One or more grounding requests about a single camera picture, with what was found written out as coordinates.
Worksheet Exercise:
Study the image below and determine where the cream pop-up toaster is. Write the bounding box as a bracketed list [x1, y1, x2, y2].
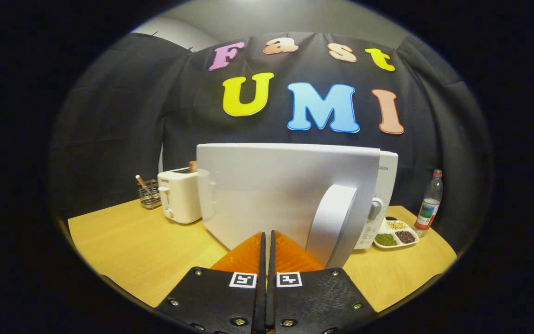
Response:
[158, 167, 203, 225]

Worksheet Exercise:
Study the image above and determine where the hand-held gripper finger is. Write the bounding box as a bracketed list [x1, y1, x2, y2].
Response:
[155, 231, 267, 334]
[267, 230, 379, 334]

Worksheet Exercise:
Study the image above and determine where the wire mesh basket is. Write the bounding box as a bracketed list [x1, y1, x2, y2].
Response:
[138, 180, 161, 210]

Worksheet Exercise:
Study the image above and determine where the clear plastic water bottle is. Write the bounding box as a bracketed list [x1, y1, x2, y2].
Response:
[414, 169, 444, 231]

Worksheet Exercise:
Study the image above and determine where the white toaster oven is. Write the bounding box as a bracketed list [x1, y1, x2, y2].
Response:
[196, 143, 399, 270]

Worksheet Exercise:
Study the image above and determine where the white divided bean dish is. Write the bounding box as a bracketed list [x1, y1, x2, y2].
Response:
[374, 219, 420, 250]

